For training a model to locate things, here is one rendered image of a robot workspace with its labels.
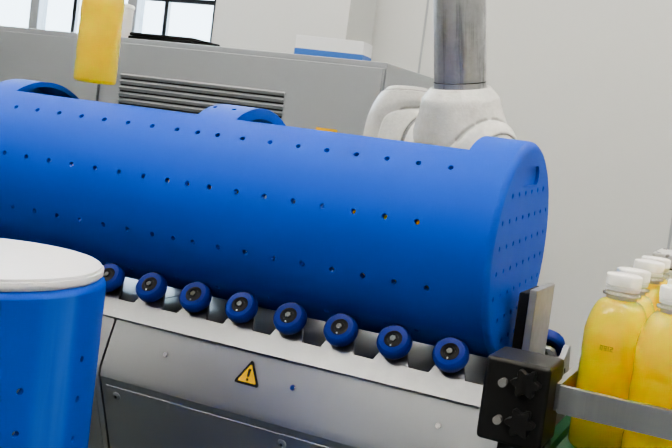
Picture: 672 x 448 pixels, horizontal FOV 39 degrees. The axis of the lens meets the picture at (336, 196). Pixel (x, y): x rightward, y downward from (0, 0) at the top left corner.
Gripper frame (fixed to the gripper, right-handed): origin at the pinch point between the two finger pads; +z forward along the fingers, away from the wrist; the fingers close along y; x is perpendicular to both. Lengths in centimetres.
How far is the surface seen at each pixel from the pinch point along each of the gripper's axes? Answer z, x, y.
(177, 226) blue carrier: 40, 32, 19
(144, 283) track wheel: 49, 26, 16
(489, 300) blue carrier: 42, 76, 18
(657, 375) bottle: 45, 96, 25
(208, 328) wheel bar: 53, 38, 17
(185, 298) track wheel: 50, 33, 17
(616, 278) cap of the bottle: 37, 90, 20
